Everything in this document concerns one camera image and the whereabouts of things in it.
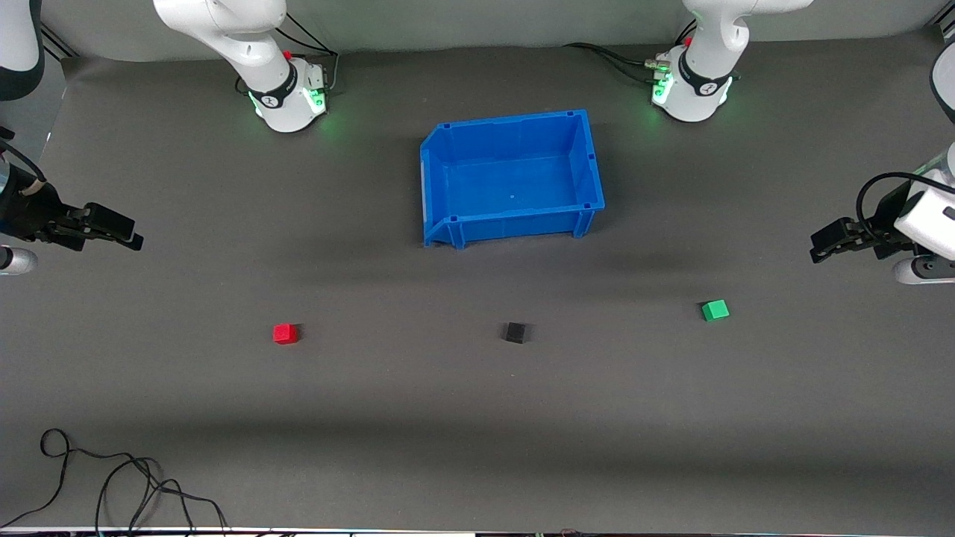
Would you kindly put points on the blue plastic storage bin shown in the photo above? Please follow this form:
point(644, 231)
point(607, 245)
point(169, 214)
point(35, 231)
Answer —
point(515, 179)

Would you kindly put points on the aluminium frame rail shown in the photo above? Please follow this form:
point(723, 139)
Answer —
point(60, 43)
point(947, 28)

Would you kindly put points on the small black cube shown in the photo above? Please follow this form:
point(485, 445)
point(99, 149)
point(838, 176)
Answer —
point(515, 333)

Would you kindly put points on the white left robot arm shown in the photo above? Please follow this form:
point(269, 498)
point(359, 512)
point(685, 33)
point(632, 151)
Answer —
point(701, 97)

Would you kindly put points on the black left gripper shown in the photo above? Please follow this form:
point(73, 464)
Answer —
point(885, 218)

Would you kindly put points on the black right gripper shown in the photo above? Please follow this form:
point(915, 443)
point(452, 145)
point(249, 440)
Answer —
point(30, 212)

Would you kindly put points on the dark grey table mat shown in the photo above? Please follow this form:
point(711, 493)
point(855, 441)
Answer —
point(477, 418)

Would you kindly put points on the small green cube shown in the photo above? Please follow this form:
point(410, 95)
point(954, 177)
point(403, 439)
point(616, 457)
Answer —
point(715, 310)

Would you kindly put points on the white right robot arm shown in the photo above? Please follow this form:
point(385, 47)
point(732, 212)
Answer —
point(283, 97)

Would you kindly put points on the small red cube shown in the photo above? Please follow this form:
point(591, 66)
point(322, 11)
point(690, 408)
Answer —
point(284, 333)

